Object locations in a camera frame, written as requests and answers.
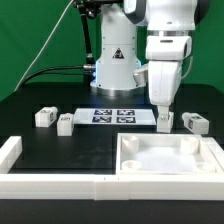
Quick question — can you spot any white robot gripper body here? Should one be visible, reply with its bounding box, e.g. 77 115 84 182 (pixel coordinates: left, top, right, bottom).
148 61 182 107

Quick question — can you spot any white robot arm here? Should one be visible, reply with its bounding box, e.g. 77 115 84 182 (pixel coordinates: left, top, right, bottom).
91 0 210 125

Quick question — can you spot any black cable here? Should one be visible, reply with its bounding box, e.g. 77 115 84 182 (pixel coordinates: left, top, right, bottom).
22 65 98 86

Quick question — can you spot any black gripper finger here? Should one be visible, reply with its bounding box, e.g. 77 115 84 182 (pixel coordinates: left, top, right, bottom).
158 106 169 122

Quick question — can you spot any white cable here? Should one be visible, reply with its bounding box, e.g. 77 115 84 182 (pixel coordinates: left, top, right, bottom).
13 0 76 93

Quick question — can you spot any white marker tag sheet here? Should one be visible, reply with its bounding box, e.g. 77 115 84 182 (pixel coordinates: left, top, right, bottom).
74 108 156 125

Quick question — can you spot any white U-shaped fence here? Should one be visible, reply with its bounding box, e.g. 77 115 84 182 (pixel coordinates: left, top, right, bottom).
0 136 224 200

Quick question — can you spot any white square tabletop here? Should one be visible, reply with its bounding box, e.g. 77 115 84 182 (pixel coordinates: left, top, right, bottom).
116 133 224 175

